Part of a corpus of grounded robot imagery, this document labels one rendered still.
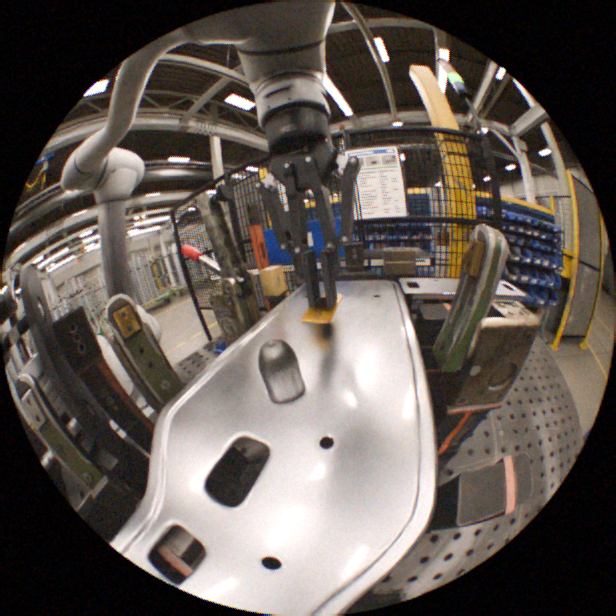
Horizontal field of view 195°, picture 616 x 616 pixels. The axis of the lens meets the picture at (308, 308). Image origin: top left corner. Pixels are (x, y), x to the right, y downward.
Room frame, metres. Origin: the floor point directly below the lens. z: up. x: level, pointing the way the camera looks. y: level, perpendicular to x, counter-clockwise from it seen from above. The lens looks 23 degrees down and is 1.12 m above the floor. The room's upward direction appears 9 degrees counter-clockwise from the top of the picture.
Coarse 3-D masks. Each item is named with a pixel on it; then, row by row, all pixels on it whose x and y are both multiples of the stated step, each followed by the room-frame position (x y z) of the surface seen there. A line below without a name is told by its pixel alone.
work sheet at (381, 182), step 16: (368, 160) 0.68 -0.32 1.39; (384, 160) 0.66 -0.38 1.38; (400, 160) 0.63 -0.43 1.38; (368, 176) 0.69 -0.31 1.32; (384, 176) 0.66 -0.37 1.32; (400, 176) 0.64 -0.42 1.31; (368, 192) 0.69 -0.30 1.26; (384, 192) 0.67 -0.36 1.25; (400, 192) 0.64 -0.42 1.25; (368, 208) 0.70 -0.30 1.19; (384, 208) 0.67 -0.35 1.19; (400, 208) 0.64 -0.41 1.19
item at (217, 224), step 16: (224, 192) 0.27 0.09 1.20; (208, 208) 0.27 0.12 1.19; (224, 208) 0.30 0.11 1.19; (208, 224) 0.27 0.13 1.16; (224, 224) 0.29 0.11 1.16; (224, 240) 0.28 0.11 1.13; (224, 256) 0.26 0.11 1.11; (240, 256) 0.29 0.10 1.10; (224, 272) 0.27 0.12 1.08; (240, 272) 0.29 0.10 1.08; (240, 288) 0.26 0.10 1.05
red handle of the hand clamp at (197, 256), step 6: (186, 246) 0.32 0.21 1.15; (192, 246) 0.33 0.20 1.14; (186, 252) 0.31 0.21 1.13; (192, 252) 0.31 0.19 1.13; (198, 252) 0.31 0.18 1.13; (192, 258) 0.31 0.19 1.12; (198, 258) 0.30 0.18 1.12; (204, 258) 0.30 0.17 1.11; (204, 264) 0.30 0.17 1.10; (210, 264) 0.29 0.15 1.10; (216, 264) 0.30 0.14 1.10; (210, 270) 0.29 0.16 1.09; (216, 270) 0.29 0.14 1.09; (222, 276) 0.28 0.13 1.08; (240, 282) 0.27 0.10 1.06
